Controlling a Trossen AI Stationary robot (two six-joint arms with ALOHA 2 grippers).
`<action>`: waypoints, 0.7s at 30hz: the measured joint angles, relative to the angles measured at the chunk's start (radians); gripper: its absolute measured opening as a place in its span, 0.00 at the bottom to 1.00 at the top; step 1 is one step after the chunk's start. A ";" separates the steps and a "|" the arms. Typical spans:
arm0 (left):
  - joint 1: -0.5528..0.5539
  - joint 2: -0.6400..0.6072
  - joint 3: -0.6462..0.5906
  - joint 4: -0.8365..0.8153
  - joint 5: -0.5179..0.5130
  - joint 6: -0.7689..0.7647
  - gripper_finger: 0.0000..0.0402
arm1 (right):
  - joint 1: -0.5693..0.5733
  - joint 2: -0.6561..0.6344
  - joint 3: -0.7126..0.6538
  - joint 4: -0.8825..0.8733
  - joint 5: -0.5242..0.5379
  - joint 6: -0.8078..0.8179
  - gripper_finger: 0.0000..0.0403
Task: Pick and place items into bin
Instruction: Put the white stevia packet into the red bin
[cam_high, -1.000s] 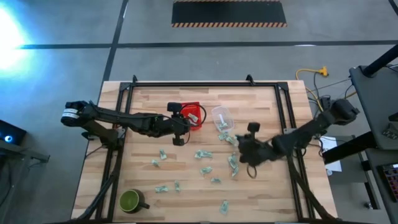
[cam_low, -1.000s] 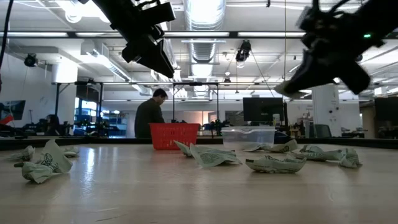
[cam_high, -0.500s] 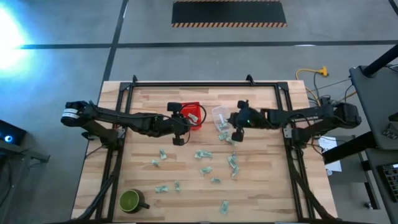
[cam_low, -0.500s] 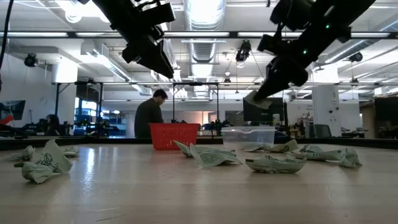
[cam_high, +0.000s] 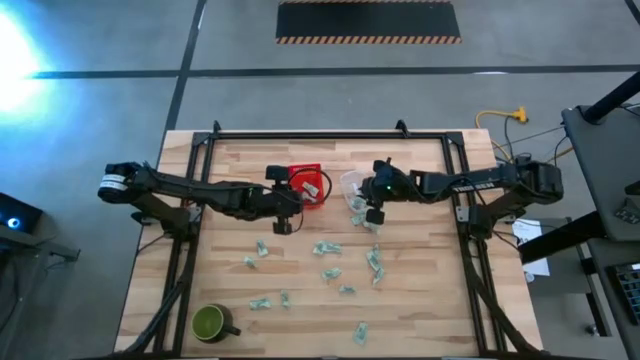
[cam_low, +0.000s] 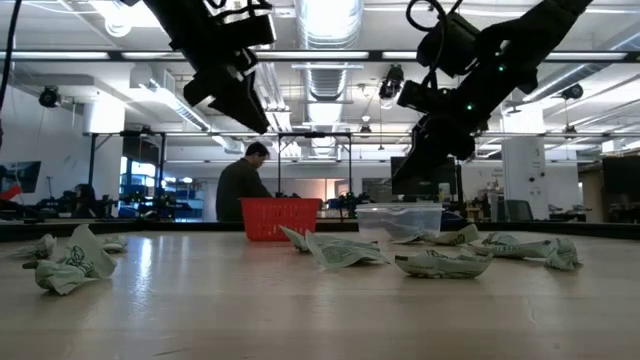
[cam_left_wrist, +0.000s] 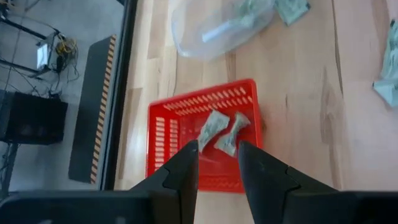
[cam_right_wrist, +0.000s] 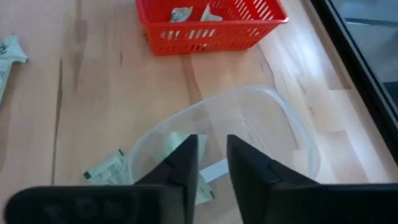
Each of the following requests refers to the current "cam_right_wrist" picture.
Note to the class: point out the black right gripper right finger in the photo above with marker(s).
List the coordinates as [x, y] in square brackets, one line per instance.
[258, 183]

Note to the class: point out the black aluminium table frame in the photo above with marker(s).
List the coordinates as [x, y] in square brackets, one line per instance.
[357, 62]

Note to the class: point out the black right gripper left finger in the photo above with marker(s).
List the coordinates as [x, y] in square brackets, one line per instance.
[174, 174]

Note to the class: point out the clear plastic container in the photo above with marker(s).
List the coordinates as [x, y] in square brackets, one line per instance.
[258, 124]

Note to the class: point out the red plastic basket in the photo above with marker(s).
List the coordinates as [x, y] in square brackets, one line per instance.
[174, 46]

